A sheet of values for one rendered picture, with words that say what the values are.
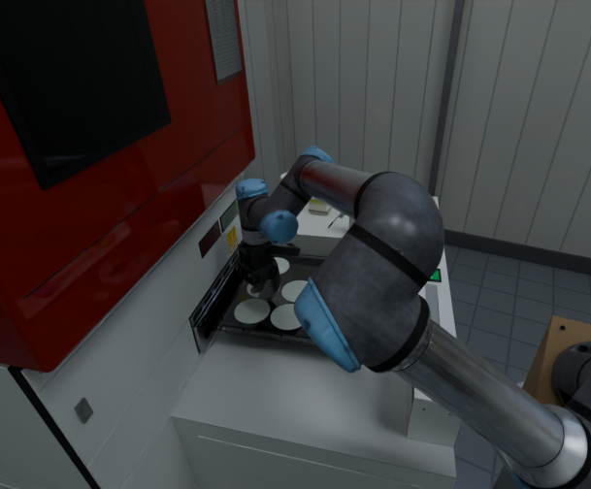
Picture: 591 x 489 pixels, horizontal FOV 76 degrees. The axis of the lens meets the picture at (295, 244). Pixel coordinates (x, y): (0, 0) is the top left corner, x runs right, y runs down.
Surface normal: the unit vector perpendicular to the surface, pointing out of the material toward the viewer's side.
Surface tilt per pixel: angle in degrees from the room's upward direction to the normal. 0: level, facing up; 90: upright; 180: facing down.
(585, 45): 90
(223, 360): 0
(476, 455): 0
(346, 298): 50
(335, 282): 42
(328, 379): 0
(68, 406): 90
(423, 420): 90
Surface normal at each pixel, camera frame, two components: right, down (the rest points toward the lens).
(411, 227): 0.13, -0.34
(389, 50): -0.50, 0.49
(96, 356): 0.97, 0.08
